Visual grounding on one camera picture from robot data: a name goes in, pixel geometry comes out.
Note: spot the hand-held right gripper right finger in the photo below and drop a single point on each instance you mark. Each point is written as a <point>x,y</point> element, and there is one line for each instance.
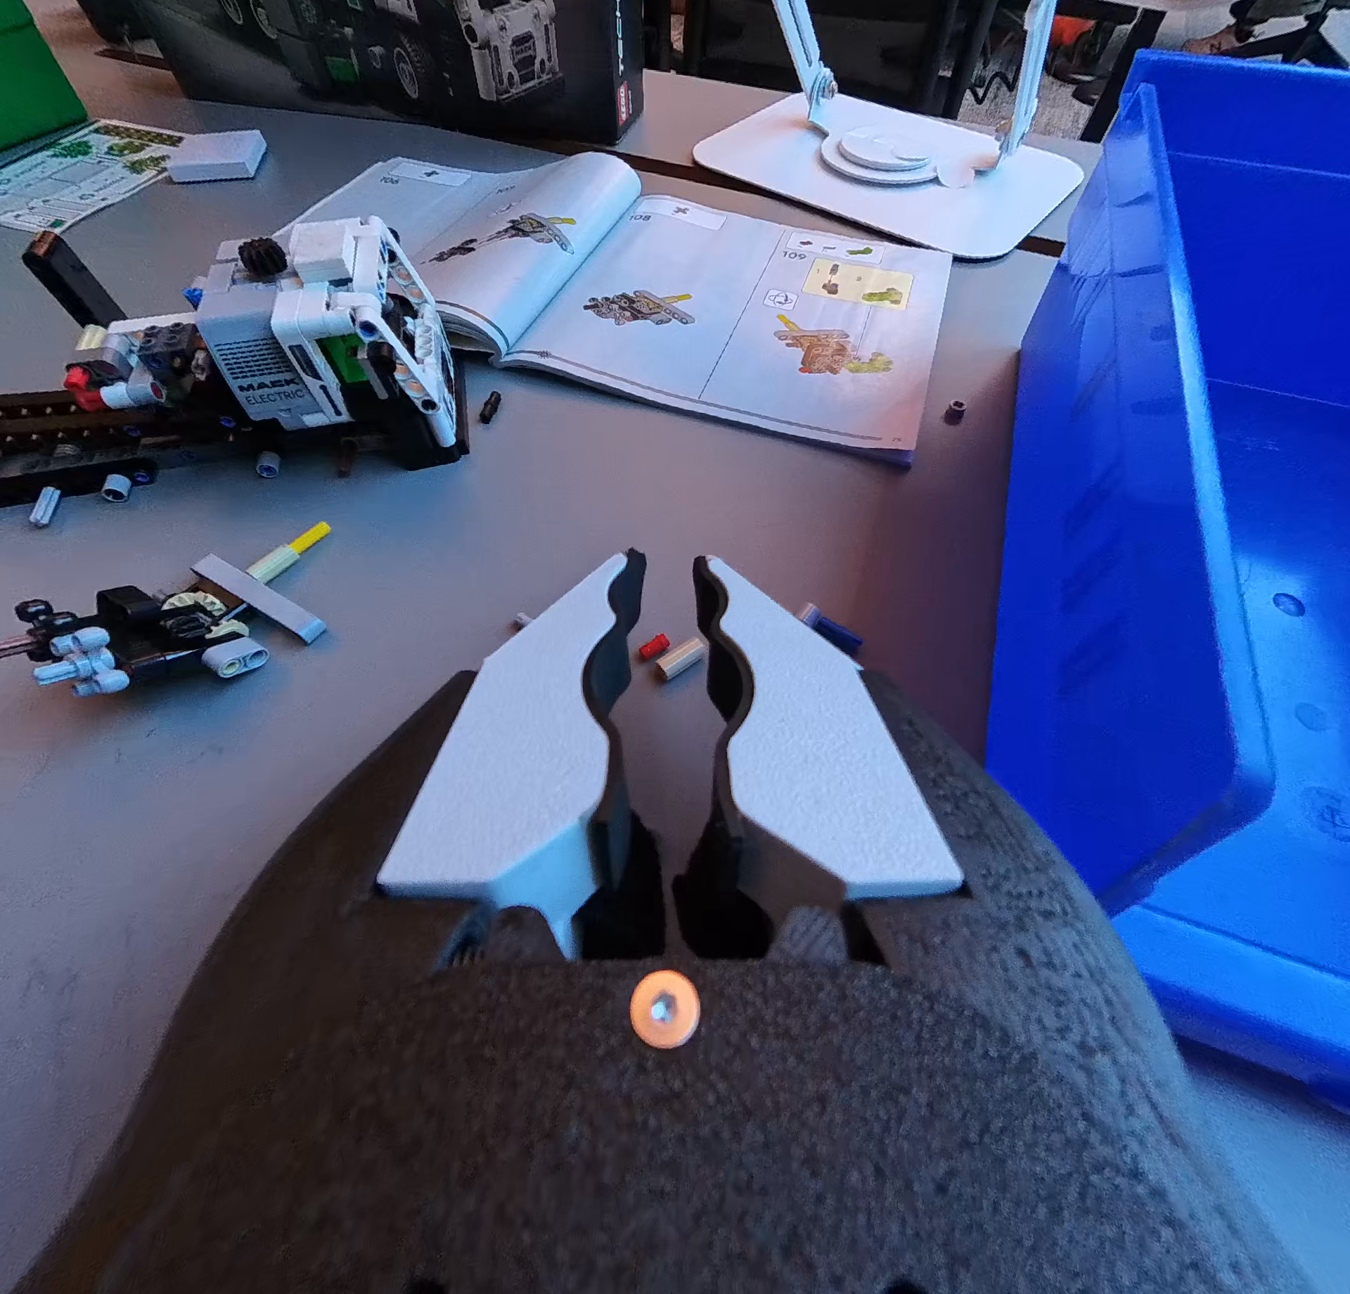
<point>823,757</point>

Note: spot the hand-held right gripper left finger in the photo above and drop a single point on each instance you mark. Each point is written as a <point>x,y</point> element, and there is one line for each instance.
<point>507,746</point>

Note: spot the lego truck model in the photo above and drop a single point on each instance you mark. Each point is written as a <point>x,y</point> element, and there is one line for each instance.
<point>263,354</point>

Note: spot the dark blue lego pin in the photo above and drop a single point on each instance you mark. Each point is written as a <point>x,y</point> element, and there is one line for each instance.
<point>838,631</point>

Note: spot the tan lego pin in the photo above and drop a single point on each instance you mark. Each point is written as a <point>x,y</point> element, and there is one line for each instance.
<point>680,660</point>

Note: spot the red lego pin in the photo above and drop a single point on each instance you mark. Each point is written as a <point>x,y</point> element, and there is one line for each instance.
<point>654,647</point>

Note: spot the small black lego subassembly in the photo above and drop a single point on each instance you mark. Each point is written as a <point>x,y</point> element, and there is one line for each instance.
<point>160,625</point>

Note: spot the black lego set box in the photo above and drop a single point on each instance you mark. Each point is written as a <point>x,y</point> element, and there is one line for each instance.
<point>315,26</point>

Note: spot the blue plastic bin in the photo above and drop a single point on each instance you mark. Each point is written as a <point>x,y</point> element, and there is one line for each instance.
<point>1108,576</point>

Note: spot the open instruction booklet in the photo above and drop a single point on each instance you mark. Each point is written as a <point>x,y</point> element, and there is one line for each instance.
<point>654,291</point>

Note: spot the small white block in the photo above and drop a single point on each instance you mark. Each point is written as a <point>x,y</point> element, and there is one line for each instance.
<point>217,156</point>

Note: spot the sticker sheet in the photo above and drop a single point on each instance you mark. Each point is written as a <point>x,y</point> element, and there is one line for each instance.
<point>74,169</point>

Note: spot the green plastic bin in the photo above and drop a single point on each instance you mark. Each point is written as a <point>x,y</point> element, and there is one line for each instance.
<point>31,79</point>

